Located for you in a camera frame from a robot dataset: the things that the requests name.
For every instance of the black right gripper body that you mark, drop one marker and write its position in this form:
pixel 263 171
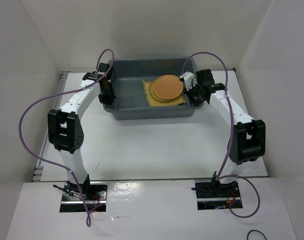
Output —
pixel 194 95

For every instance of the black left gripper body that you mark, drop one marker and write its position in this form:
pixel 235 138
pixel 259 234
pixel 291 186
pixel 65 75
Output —
pixel 107 95

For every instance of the round orange woven tray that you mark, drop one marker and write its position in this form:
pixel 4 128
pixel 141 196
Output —
pixel 168 87

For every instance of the round green-edged bamboo tray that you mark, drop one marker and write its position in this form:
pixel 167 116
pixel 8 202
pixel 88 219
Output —
pixel 155 97

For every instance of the square green-edged bamboo tray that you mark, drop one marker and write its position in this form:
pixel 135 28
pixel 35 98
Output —
pixel 153 103

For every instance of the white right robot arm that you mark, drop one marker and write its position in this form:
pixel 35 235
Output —
pixel 247 136

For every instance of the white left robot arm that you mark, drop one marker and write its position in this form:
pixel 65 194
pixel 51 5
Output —
pixel 64 124

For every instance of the grey plastic bin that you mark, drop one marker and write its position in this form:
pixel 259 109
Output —
pixel 133 85

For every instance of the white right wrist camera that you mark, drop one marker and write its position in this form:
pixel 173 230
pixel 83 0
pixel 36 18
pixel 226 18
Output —
pixel 188 79

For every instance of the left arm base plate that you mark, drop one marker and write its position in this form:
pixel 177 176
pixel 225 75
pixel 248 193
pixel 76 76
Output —
pixel 71 202

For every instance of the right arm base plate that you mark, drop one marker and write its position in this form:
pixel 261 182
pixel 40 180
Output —
pixel 212 195

